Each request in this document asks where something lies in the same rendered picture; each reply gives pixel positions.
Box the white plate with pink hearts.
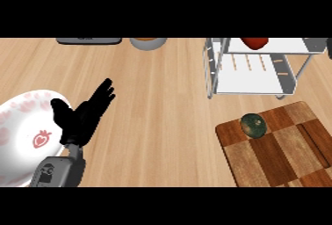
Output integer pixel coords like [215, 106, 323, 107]
[0, 90, 75, 188]

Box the red vegetable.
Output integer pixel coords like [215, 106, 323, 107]
[240, 37, 270, 51]

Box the checkered wooden cutting board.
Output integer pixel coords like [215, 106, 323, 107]
[213, 100, 332, 188]

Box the white tiered wire basket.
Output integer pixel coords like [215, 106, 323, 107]
[202, 37, 329, 101]

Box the dark object at edge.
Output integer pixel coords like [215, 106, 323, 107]
[324, 37, 332, 61]

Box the dark grey flat appliance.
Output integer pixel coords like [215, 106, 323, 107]
[54, 37, 122, 46]

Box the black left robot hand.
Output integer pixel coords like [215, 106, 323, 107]
[48, 77, 118, 149]

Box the grey bowl with orange contents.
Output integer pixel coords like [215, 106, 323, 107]
[128, 37, 168, 52]

